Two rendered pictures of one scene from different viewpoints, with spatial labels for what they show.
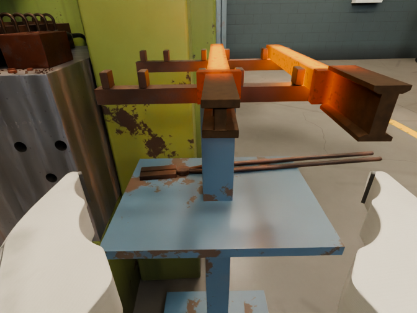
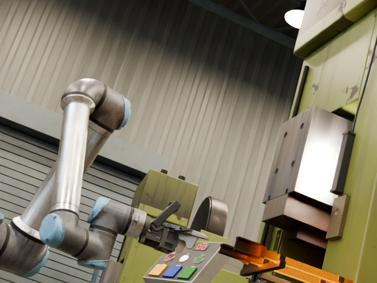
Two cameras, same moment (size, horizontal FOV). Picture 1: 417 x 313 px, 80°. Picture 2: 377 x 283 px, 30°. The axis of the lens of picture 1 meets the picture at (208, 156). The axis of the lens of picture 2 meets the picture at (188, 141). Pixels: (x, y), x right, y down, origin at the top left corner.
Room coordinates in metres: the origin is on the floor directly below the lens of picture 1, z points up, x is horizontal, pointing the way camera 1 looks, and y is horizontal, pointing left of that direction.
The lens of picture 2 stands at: (-0.53, -2.14, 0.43)
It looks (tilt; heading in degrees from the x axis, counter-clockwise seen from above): 20 degrees up; 77
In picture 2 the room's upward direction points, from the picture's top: 17 degrees clockwise
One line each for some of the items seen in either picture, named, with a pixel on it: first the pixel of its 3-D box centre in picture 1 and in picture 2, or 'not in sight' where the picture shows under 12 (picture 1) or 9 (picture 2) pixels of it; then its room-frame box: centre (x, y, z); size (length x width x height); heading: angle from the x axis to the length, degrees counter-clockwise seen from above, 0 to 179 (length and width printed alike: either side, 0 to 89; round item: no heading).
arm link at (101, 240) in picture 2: not in sight; (94, 247); (-0.21, 0.00, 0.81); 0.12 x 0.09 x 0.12; 25
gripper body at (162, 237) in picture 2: not in sight; (160, 234); (-0.03, 0.00, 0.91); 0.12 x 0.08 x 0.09; 178
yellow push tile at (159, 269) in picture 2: not in sight; (158, 270); (0.28, 1.14, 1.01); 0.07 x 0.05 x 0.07; 117
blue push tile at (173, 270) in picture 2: not in sight; (172, 272); (0.32, 1.05, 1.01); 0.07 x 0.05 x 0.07; 117
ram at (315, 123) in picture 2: not in sight; (333, 170); (0.75, 0.51, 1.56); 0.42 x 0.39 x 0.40; 2
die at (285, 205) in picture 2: not in sight; (316, 224); (0.75, 0.56, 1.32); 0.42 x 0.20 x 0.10; 2
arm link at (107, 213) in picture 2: not in sight; (110, 215); (-0.20, 0.00, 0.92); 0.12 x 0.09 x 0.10; 178
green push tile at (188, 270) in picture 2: not in sight; (187, 273); (0.37, 0.96, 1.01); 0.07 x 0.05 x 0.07; 117
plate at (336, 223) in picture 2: not in sight; (338, 217); (0.68, 0.24, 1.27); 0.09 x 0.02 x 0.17; 92
